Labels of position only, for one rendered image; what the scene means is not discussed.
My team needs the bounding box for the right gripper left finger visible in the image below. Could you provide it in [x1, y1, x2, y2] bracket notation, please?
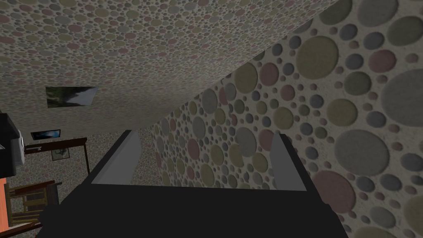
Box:
[81, 130, 143, 186]

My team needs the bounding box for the dark landscape wall picture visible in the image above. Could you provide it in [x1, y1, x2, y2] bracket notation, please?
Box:
[45, 86, 98, 108]

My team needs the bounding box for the black and white appliance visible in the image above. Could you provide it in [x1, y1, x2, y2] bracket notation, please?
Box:
[0, 113, 26, 179]

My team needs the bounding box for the wooden chair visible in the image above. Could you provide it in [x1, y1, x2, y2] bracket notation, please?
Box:
[5, 180, 63, 228]

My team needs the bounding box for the small grey framed picture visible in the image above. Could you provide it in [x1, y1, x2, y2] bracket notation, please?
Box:
[51, 148, 70, 162]

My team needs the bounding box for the dark wooden table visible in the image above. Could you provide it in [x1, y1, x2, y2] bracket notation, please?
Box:
[24, 137, 91, 175]

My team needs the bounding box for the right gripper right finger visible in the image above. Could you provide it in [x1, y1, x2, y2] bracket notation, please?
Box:
[270, 133, 315, 192]

